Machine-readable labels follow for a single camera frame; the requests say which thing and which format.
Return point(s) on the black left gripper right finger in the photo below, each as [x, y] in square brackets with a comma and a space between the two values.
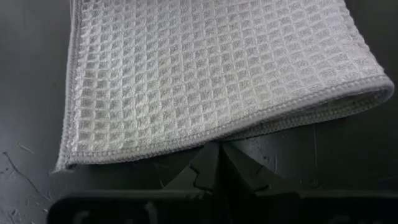
[236, 174]

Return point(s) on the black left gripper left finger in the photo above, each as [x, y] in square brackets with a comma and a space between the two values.
[205, 174]

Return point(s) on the grey waffle-weave towel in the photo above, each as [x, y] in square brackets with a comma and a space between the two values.
[202, 77]

